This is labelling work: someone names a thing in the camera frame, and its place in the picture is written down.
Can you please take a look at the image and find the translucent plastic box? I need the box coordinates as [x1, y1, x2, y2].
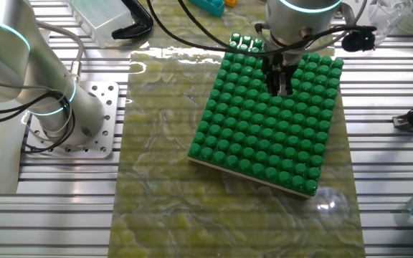
[66, 0, 136, 49]

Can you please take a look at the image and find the black C-clamp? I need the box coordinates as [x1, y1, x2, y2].
[111, 0, 155, 40]

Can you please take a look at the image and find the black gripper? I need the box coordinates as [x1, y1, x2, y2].
[262, 54, 298, 97]

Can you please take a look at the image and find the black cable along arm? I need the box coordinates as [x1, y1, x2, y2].
[0, 73, 77, 154]
[146, 0, 378, 57]

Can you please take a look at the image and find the green studded baseplate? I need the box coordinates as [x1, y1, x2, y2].
[187, 32, 345, 199]

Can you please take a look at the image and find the metal robot mounting plate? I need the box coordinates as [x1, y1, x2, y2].
[24, 80, 120, 159]

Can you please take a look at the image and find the teal four-stud brick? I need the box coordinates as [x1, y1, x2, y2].
[187, 0, 226, 18]

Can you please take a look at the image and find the green marble pattern mat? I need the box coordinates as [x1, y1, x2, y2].
[108, 0, 367, 258]

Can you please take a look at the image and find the grey cable with metal connector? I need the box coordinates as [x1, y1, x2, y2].
[36, 20, 85, 83]

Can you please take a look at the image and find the clear glass cup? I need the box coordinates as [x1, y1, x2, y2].
[367, 0, 413, 46]

